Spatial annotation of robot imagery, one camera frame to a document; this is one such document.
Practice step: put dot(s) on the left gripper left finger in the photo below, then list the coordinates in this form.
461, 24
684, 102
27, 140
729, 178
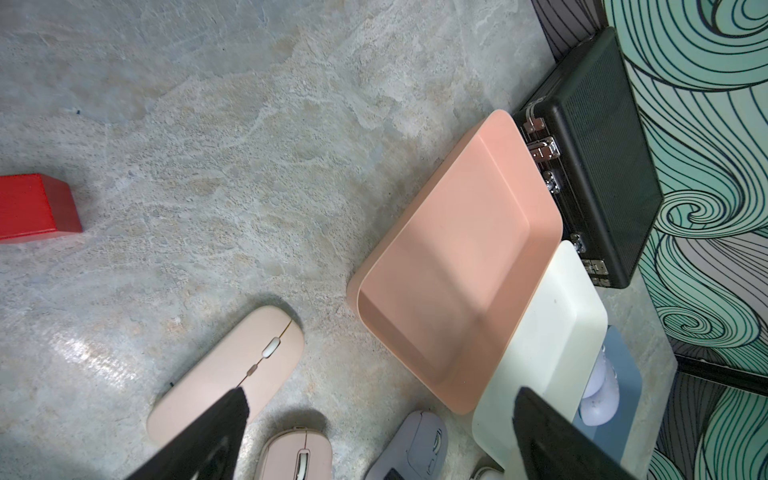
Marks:
208, 448

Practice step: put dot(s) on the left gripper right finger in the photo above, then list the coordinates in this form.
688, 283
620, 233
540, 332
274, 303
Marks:
552, 448

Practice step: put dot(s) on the purple mouse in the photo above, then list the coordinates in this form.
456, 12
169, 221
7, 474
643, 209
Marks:
597, 376
418, 450
602, 406

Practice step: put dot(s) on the blue storage tray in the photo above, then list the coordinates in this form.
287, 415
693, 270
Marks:
612, 437

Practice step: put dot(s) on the white storage tray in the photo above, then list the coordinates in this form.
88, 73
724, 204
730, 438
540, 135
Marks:
552, 352

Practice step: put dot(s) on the pink storage tray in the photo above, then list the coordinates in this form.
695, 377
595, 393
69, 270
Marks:
447, 286

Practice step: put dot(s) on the flat white mouse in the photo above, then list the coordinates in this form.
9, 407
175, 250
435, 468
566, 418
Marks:
487, 473

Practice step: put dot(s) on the pink mouse middle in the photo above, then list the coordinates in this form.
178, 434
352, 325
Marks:
296, 454

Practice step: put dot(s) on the flat pink mouse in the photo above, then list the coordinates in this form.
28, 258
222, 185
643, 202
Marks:
258, 356

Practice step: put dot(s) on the red block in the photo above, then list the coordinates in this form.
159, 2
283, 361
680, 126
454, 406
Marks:
36, 207

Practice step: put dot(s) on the black case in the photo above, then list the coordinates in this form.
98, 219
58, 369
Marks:
584, 132

